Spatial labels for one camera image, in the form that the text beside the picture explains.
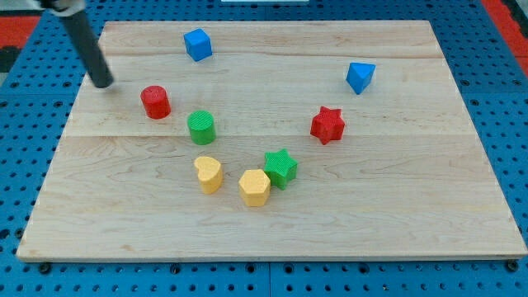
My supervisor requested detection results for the grey robot arm end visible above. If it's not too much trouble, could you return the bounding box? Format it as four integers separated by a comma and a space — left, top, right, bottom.
37, 0, 86, 17

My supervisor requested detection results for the green star block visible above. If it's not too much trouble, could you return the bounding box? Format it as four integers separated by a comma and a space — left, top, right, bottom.
264, 148, 298, 190

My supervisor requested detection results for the yellow hexagon block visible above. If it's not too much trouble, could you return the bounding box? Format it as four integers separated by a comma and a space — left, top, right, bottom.
238, 169, 271, 207

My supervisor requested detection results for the light wooden board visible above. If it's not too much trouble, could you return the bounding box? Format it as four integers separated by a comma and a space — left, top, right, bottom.
16, 21, 527, 262

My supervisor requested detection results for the yellow heart block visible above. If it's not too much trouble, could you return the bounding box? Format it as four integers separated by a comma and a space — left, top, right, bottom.
194, 156, 223, 195

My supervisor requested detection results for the green cylinder block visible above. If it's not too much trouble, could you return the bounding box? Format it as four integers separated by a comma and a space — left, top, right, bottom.
187, 110, 216, 145

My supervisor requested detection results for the red star block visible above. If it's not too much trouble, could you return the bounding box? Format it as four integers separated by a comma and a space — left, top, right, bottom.
310, 106, 346, 145

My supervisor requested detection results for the red cylinder block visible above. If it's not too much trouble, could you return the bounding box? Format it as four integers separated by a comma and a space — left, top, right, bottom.
140, 85, 172, 120

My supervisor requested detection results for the blue triangular prism block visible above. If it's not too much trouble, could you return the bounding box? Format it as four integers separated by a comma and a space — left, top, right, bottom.
346, 62, 376, 95

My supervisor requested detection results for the blue cube block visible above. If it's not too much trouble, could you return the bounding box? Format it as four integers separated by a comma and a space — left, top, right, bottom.
183, 28, 213, 62

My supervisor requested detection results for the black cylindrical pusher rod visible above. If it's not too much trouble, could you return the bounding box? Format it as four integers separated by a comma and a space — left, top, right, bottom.
59, 10, 114, 88

